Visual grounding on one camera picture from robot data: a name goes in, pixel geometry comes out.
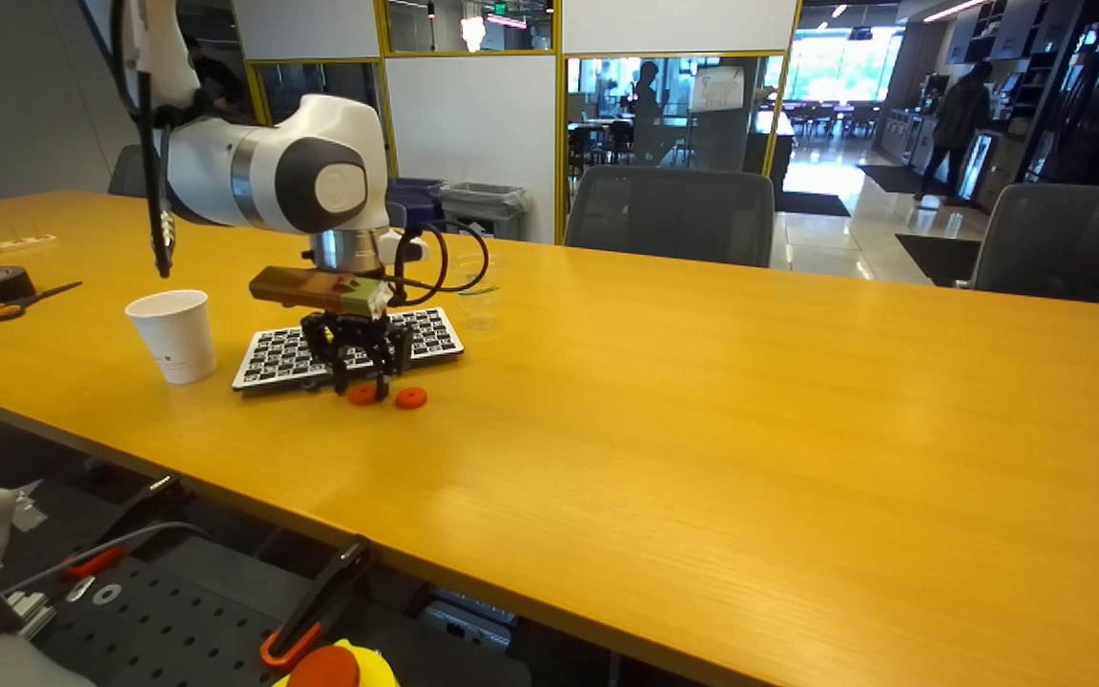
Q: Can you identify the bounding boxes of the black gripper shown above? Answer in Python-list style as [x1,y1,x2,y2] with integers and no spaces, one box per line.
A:
[297,310,418,395]

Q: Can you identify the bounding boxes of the black white calibration board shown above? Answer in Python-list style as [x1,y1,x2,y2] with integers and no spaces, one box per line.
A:
[227,301,467,395]

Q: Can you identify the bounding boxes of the clear plastic cup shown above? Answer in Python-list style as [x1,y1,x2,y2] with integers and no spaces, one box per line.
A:
[453,246,501,320]

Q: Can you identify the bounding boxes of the blue bin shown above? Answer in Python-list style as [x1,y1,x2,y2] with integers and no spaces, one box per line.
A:
[384,174,447,236]

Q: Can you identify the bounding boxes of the white paper cup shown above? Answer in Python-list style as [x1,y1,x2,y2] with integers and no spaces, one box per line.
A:
[120,287,216,388]

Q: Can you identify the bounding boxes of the light grey bin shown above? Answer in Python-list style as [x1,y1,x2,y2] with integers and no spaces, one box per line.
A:
[434,179,532,244]

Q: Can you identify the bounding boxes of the black clamp with orange grip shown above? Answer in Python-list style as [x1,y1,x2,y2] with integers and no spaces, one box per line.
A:
[254,536,368,675]

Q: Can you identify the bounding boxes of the yellow framed glass partition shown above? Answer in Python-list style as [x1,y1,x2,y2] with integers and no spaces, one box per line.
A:
[236,0,803,246]

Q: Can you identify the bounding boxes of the black lever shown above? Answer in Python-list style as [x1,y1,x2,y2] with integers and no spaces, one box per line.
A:
[95,474,184,544]

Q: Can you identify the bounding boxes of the blue grey box under table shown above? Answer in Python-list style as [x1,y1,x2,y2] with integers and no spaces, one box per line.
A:
[415,591,517,655]

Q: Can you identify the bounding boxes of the grey office chair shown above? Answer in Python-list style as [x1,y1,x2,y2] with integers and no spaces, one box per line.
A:
[565,162,779,272]
[105,141,153,201]
[965,179,1099,314]

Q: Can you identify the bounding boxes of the yellow red emergency stop button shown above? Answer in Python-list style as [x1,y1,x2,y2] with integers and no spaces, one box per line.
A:
[270,637,404,687]

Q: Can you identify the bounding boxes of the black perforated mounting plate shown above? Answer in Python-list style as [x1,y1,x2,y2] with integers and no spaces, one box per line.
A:
[31,529,324,687]

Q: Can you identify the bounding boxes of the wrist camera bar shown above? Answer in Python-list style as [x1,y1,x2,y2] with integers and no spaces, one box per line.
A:
[242,262,398,320]

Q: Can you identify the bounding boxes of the orange handled scissors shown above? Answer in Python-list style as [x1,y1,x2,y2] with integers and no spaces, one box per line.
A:
[0,279,87,325]

